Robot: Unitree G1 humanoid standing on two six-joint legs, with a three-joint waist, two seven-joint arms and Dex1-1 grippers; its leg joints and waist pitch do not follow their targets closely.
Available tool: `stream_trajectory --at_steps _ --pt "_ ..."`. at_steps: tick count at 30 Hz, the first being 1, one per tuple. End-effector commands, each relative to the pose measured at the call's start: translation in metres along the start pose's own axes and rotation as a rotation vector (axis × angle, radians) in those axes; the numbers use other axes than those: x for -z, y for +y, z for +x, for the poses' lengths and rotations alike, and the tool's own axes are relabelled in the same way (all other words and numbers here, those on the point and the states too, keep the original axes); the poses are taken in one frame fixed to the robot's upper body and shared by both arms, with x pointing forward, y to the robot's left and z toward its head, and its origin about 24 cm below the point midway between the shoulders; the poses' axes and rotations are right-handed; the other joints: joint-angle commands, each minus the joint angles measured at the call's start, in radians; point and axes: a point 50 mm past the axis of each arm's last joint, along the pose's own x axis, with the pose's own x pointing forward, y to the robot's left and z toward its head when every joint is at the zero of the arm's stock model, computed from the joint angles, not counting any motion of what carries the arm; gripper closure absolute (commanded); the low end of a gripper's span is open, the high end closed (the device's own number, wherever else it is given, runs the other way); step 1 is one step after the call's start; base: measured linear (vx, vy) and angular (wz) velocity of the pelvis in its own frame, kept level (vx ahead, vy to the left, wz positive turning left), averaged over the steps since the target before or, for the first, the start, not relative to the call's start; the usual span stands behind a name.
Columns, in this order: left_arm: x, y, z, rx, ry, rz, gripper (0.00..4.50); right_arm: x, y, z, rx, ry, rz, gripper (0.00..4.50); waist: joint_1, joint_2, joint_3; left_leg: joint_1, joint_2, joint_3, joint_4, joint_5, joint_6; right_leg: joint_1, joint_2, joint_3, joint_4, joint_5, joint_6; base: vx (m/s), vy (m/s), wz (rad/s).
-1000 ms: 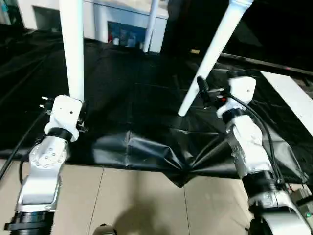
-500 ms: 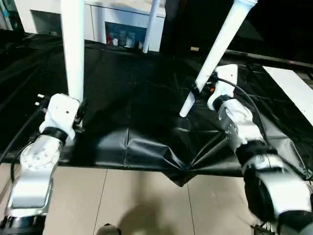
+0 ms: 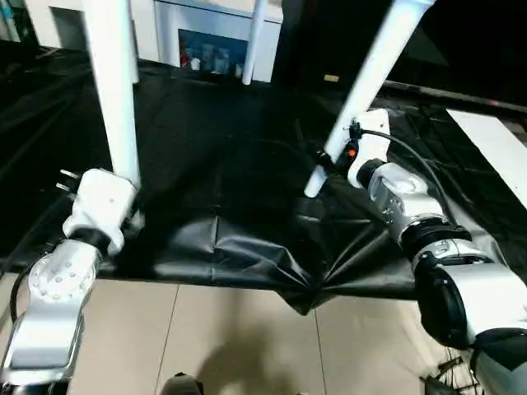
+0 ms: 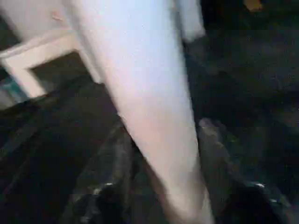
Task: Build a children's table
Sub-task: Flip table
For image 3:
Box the white plastic table leg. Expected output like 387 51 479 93
81 0 142 191
241 0 268 86
303 0 436 199
131 24 140 86

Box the black plastic mat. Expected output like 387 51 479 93
0 39 527 318

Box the black horizontal bar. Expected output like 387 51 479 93
382 80 527 116

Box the tall black cabinet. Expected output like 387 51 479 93
282 0 371 83

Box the white flat board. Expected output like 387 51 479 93
445 108 527 198

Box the white printed carton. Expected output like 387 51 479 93
208 47 230 74

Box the white cabinet with glass doors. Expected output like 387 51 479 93
24 0 286 83

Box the teal white pole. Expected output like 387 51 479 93
0 0 17 30

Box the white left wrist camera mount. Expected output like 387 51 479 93
55 167 140 255

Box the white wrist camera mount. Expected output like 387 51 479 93
55 167 140 255
347 108 391 189

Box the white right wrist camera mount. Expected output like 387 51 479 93
347 108 391 189

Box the black stand base with cables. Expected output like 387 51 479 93
422 353 481 395

